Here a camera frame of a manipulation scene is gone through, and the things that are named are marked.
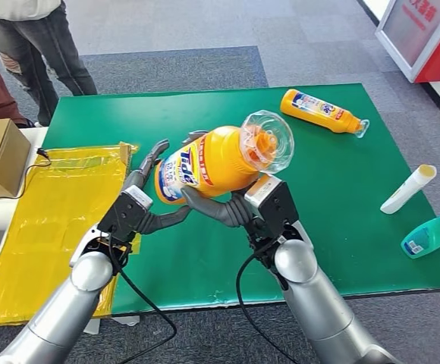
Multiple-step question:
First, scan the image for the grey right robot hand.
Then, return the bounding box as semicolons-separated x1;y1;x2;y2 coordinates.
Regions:
181;130;252;229

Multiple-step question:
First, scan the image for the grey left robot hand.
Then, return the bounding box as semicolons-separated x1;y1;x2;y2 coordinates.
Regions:
120;139;193;237

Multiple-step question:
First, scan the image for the orange detergent bottle clear cap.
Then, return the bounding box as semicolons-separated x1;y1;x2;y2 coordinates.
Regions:
154;109;295;206
280;89;371;140

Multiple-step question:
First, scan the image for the white tube bottle yellow end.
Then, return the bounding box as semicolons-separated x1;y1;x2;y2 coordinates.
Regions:
379;164;438;216

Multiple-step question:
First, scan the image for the teal plastic bottle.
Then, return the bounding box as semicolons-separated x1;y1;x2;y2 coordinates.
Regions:
401;214;440;260

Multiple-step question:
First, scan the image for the yellow plastic wrapped package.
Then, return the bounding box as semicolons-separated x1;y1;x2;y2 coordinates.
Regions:
0;143;141;328

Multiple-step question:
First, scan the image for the white paper piece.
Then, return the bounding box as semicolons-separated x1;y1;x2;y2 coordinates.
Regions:
82;315;141;336

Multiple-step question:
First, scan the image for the green table mat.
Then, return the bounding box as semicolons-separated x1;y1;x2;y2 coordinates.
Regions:
43;83;440;316

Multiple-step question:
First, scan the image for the brown cardboard box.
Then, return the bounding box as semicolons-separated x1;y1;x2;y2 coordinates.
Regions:
0;118;32;203

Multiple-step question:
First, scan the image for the red and white display stand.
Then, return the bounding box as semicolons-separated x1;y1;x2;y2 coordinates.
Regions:
375;0;440;112

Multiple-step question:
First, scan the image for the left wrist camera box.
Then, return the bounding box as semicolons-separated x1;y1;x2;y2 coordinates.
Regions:
97;184;154;246

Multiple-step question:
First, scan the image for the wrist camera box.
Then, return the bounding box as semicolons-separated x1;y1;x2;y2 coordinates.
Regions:
97;184;154;246
244;174;300;238

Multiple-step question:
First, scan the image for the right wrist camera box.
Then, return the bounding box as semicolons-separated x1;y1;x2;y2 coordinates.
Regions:
244;174;300;238

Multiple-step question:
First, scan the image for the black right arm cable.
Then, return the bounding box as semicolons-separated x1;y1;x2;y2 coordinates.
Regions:
235;251;300;364

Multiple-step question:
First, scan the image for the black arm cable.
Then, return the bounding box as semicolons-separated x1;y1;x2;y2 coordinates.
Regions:
235;251;300;364
107;236;178;364

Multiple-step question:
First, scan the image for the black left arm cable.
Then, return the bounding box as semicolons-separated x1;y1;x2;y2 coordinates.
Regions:
107;236;178;364

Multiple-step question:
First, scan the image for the thin black cable with plug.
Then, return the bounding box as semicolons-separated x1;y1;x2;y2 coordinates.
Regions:
0;146;53;203

